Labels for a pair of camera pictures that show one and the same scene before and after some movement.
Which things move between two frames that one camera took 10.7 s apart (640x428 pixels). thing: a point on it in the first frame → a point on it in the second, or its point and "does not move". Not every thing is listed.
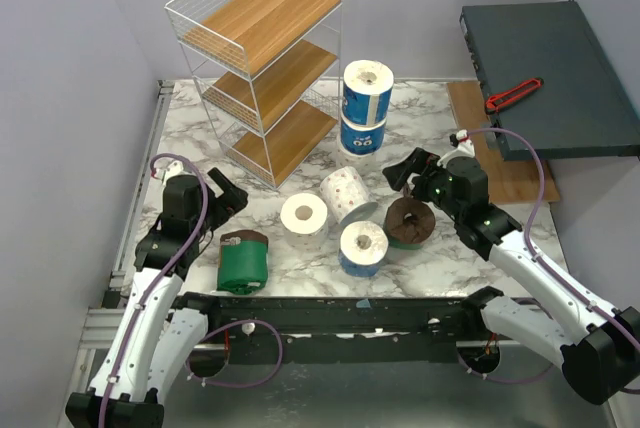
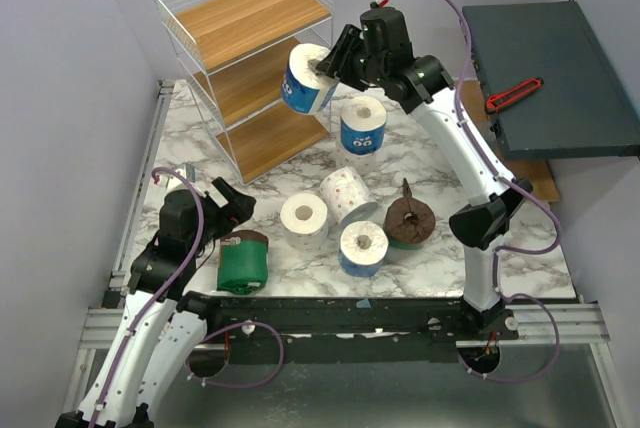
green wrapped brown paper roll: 243,261 does not move
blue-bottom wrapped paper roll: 363,246 does not move
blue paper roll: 367,92 → 304,89
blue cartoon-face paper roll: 361,142 does not move
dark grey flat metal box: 580,110 does not move
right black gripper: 420,174 → 347,55
